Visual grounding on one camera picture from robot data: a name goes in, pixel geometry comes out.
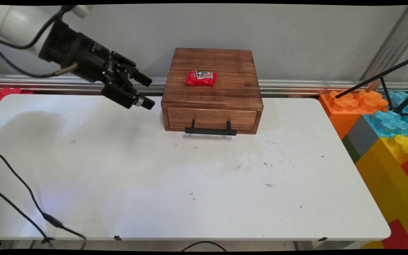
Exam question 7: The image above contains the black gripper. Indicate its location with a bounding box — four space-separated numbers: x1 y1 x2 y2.
39 19 155 111

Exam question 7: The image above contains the red snack packet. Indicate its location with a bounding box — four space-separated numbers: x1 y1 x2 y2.
185 70 218 87

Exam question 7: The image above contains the brown wooden drawer box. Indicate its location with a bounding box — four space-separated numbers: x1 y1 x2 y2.
161 48 264 135

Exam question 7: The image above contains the red plastic toy block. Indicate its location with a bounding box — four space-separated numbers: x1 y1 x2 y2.
0 87 34 108

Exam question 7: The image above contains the orange giant building block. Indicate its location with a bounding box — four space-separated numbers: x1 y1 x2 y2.
319 90 389 141

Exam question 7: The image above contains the grey giant building block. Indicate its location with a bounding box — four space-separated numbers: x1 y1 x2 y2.
342 115 380 164

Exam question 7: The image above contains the black tripod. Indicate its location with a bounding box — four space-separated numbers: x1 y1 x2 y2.
335 53 408 117

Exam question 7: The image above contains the blue giant building block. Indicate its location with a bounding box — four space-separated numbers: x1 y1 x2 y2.
363 91 408 138

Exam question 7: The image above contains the yellow giant building block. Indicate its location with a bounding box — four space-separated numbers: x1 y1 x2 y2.
354 134 408 250

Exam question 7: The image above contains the black cable along robot arm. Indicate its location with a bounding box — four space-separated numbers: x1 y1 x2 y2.
0 5 75 50

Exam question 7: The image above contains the black cable with grey plug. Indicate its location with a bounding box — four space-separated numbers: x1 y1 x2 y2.
0 39 79 78

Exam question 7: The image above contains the black cable with inline connector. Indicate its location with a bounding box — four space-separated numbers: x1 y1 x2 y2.
0 150 87 250

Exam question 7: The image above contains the horizontal aluminium rail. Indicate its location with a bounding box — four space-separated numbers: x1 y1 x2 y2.
0 74 408 95

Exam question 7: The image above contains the thin black table cable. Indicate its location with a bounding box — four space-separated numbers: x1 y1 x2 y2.
0 184 54 248

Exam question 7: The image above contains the black looped cable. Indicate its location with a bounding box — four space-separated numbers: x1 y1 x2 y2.
181 242 228 252

